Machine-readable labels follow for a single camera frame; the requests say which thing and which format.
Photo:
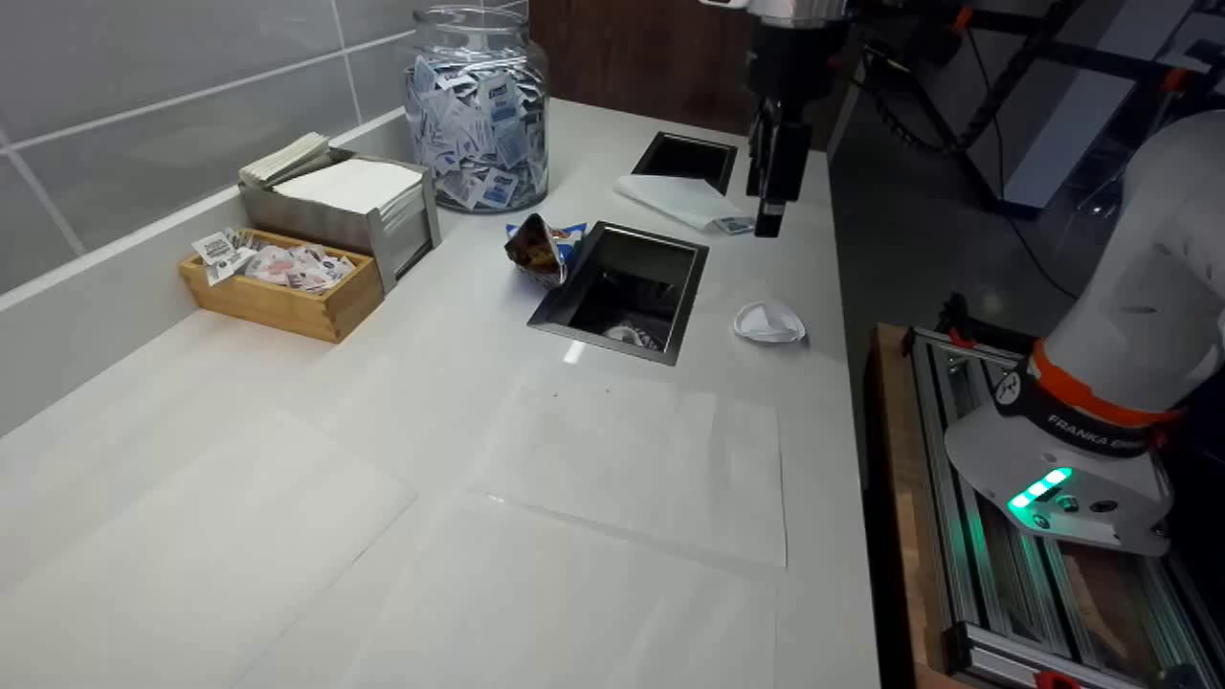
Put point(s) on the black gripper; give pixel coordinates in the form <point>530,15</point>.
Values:
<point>786,61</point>

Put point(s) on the blue and white pretzel packet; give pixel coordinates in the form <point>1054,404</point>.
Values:
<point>537,246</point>

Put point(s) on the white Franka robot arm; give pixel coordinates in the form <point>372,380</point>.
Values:
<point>1150,308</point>

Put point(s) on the white paper sheet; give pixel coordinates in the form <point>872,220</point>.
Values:
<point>684,201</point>

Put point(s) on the white plastic lid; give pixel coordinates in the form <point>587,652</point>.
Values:
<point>770,324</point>

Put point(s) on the dark brown cabinet panel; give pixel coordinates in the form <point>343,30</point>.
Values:
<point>637,57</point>

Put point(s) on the steel-framed bin opening with waste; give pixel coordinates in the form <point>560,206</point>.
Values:
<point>620,291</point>

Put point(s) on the glass jar of sachets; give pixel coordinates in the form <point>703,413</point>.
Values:
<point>479,115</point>

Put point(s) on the white board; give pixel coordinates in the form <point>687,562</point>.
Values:
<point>1085,115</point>

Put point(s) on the wooden base board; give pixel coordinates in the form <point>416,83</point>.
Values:
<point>910,538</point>

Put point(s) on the small white box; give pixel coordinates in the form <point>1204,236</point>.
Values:
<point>351,205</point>

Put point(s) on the wooden tray with sachets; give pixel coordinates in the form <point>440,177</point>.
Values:
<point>287,300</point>

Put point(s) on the black tripod frame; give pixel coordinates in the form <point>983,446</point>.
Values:
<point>1020,76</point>

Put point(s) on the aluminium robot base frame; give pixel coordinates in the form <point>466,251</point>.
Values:
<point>1007,574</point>

